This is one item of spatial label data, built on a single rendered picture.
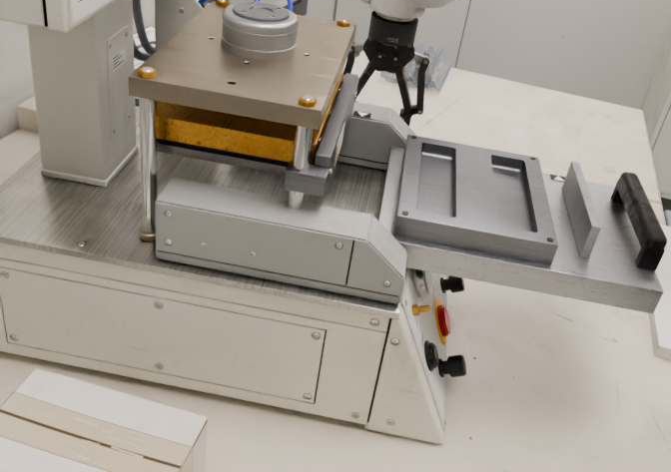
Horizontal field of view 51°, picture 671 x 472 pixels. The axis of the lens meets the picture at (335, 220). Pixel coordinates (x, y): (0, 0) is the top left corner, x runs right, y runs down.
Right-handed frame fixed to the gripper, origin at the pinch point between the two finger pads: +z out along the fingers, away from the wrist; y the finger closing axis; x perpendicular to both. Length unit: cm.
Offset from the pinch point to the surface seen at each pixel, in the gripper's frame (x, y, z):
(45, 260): -57, -31, -6
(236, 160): -51, -14, -18
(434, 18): 205, 19, 37
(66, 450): -74, -22, 1
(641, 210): -44, 30, -16
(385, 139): -29.6, 1.4, -12.9
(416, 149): -34.9, 5.2, -14.8
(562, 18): 195, 71, 26
